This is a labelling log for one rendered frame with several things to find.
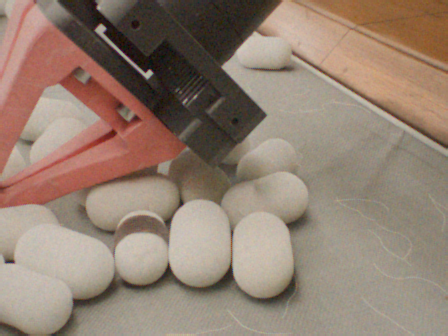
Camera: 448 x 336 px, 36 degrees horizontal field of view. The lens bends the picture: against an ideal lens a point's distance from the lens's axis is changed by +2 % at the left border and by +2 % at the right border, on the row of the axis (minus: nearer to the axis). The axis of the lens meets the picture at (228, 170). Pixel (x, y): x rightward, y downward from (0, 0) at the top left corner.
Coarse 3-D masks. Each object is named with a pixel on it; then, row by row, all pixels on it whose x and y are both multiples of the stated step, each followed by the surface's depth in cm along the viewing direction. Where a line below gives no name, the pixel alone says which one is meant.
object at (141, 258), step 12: (156, 216) 24; (120, 240) 22; (132, 240) 22; (144, 240) 22; (156, 240) 22; (120, 252) 22; (132, 252) 22; (144, 252) 22; (156, 252) 22; (168, 252) 23; (120, 264) 22; (132, 264) 22; (144, 264) 22; (156, 264) 22; (132, 276) 22; (144, 276) 22; (156, 276) 22
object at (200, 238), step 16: (192, 208) 23; (208, 208) 23; (176, 224) 23; (192, 224) 22; (208, 224) 22; (224, 224) 23; (176, 240) 22; (192, 240) 22; (208, 240) 22; (224, 240) 22; (176, 256) 22; (192, 256) 21; (208, 256) 21; (224, 256) 22; (176, 272) 22; (192, 272) 21; (208, 272) 21; (224, 272) 22
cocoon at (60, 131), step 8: (56, 120) 30; (64, 120) 30; (72, 120) 30; (48, 128) 30; (56, 128) 29; (64, 128) 29; (72, 128) 30; (80, 128) 30; (40, 136) 29; (48, 136) 29; (56, 136) 29; (64, 136) 29; (72, 136) 29; (40, 144) 28; (48, 144) 28; (56, 144) 28; (32, 152) 29; (40, 152) 28; (48, 152) 28; (32, 160) 29
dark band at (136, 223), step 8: (136, 216) 23; (144, 216) 23; (120, 224) 23; (128, 224) 23; (136, 224) 23; (144, 224) 23; (152, 224) 23; (160, 224) 23; (120, 232) 23; (128, 232) 22; (152, 232) 22; (160, 232) 23; (168, 240) 23
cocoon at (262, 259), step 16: (240, 224) 23; (256, 224) 22; (272, 224) 22; (240, 240) 22; (256, 240) 21; (272, 240) 21; (288, 240) 22; (240, 256) 21; (256, 256) 21; (272, 256) 21; (288, 256) 21; (240, 272) 21; (256, 272) 21; (272, 272) 21; (288, 272) 21; (256, 288) 21; (272, 288) 21
